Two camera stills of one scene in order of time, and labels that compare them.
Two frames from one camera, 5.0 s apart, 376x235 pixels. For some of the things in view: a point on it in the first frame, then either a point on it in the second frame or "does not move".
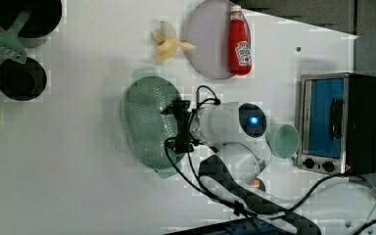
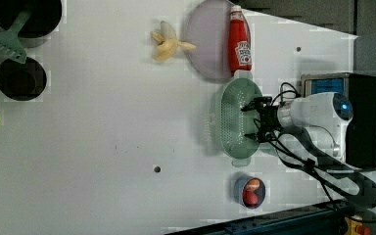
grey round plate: (209, 29) does not move
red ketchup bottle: (239, 43) does not move
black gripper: (183, 143) → (269, 118)
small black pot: (21, 81) does not move
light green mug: (283, 141) → (267, 148)
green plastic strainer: (146, 128) → (236, 123)
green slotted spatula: (8, 42) does not move
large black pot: (37, 28) does not move
